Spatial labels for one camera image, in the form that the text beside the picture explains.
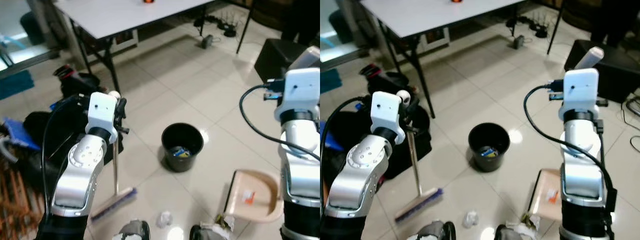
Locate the broom with purple bristles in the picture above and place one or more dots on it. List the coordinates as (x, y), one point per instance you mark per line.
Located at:
(115, 202)
(420, 202)

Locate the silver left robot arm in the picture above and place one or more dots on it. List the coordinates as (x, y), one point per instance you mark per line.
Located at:
(82, 165)
(362, 165)

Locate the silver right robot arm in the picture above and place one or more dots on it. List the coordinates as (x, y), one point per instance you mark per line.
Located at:
(300, 170)
(580, 175)

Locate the dark blue floor mat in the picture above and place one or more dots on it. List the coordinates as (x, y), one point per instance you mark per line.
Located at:
(327, 80)
(15, 84)

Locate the large black bag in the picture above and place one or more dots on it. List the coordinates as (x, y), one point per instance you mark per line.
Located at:
(420, 145)
(60, 135)

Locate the black bag with red trim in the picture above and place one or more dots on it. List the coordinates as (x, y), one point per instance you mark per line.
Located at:
(382, 80)
(75, 82)

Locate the black plastic bucket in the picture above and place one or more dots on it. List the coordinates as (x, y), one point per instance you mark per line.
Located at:
(482, 162)
(175, 162)

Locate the yellow blue wrapper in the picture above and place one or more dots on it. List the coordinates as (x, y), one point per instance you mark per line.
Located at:
(491, 152)
(183, 152)

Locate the white framed picture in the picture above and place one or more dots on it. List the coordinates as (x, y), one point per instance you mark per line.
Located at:
(124, 41)
(434, 39)

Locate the blue cloth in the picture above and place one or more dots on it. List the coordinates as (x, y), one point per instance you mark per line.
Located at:
(20, 132)
(332, 141)

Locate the white folding table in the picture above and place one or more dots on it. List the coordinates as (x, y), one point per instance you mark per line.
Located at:
(120, 15)
(425, 15)

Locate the crumpled white paper ball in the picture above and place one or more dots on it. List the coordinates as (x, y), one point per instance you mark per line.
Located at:
(531, 221)
(164, 219)
(470, 219)
(226, 221)

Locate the grey power adapter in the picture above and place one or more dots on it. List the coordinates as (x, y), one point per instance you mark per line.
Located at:
(207, 41)
(518, 42)

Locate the black power strip with plugs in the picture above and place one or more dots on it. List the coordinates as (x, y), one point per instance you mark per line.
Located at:
(222, 25)
(535, 25)

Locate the brown woven basket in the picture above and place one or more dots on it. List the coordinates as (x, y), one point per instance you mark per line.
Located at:
(15, 200)

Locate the person legs in black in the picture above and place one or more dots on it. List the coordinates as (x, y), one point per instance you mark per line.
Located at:
(302, 20)
(612, 20)

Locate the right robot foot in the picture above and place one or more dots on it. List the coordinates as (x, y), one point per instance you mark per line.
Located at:
(205, 233)
(510, 233)

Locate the black box stool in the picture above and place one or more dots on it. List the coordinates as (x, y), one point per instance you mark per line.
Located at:
(275, 57)
(620, 70)

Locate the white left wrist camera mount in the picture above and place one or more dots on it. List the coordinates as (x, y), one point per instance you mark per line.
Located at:
(385, 110)
(102, 110)

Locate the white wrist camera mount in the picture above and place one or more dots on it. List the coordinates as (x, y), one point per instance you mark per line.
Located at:
(102, 110)
(385, 110)
(580, 92)
(300, 90)

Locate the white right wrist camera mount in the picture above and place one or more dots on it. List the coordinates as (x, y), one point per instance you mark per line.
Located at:
(580, 92)
(300, 90)

